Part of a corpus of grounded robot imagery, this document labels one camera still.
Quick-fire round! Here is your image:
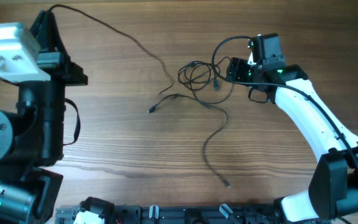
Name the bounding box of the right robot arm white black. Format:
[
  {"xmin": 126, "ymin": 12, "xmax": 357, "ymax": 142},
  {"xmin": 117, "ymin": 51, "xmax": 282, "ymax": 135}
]
[{"xmin": 226, "ymin": 34, "xmax": 358, "ymax": 223}]

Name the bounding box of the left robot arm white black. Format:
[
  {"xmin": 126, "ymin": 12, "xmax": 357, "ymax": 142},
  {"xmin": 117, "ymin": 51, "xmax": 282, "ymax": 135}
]
[{"xmin": 0, "ymin": 10, "xmax": 88, "ymax": 223}]

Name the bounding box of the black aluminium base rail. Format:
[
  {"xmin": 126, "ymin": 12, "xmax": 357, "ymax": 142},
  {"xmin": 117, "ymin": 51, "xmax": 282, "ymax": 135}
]
[{"xmin": 55, "ymin": 204, "xmax": 276, "ymax": 224}]

